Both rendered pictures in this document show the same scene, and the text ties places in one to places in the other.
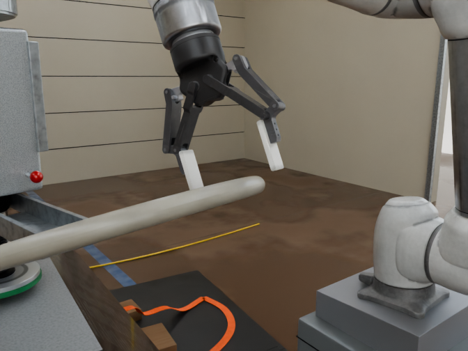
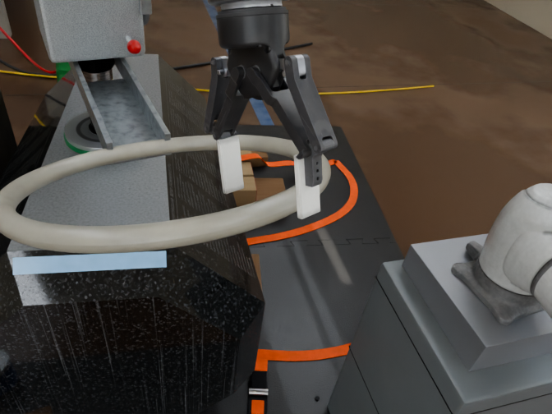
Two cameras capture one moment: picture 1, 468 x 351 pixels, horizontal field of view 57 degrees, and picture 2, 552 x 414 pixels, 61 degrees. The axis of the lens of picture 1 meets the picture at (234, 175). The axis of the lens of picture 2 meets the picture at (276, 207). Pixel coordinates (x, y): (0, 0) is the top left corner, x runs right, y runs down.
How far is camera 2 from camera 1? 0.31 m
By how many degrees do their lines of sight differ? 31
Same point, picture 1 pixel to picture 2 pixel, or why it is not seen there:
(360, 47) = not seen: outside the picture
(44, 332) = (128, 206)
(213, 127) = not seen: outside the picture
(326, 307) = (414, 265)
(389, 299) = (481, 289)
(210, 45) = (261, 29)
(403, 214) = (538, 215)
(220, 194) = (229, 229)
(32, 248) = (25, 240)
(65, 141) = not seen: outside the picture
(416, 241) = (535, 252)
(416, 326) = (490, 333)
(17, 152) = (117, 12)
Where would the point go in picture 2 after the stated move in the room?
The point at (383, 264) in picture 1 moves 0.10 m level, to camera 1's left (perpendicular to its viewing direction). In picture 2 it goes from (490, 254) to (444, 239)
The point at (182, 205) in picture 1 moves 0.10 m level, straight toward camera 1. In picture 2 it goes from (176, 240) to (132, 314)
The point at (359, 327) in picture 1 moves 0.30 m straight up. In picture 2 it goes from (436, 302) to (487, 206)
